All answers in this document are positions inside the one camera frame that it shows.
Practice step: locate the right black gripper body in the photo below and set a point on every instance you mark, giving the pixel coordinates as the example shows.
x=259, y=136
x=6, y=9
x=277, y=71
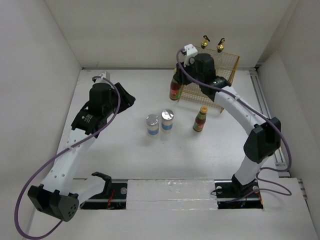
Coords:
x=191, y=69

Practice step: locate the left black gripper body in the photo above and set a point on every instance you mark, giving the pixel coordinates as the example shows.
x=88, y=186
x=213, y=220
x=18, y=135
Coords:
x=110, y=109

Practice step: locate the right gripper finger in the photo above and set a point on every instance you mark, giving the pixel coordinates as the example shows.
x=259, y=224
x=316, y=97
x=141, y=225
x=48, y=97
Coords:
x=178, y=75
x=190, y=79

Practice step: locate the sauce bottle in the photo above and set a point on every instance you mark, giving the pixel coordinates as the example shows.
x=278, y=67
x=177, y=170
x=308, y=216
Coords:
x=175, y=90
x=200, y=119

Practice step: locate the clear oil bottle gold spout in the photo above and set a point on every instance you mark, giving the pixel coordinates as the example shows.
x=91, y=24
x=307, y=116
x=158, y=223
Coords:
x=205, y=42

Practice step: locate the dark soy bottle gold spout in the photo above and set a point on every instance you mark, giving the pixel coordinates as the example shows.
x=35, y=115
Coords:
x=221, y=45

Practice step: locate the silver-lid shaker jar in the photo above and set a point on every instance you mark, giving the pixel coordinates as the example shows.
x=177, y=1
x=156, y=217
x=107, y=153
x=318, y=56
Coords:
x=167, y=117
x=152, y=123

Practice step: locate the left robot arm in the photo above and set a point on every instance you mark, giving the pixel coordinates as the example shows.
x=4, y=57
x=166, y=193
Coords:
x=57, y=195

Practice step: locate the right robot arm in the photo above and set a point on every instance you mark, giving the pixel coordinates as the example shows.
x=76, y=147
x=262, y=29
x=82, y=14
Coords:
x=263, y=134

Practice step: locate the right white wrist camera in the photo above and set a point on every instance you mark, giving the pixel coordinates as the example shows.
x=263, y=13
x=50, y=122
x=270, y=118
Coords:
x=189, y=51

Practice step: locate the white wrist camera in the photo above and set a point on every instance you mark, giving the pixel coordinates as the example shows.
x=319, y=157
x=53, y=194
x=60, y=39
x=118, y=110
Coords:
x=101, y=78
x=189, y=51

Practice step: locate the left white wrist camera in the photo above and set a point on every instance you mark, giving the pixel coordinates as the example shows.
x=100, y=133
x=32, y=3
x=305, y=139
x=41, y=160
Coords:
x=101, y=78

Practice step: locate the yellow wire rack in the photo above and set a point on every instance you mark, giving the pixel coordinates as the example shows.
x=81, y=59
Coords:
x=215, y=87

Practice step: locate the aluminium side rail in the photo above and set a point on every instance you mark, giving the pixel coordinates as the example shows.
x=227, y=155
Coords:
x=280, y=162

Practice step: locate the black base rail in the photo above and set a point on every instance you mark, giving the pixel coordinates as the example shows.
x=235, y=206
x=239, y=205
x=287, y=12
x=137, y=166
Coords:
x=165, y=195

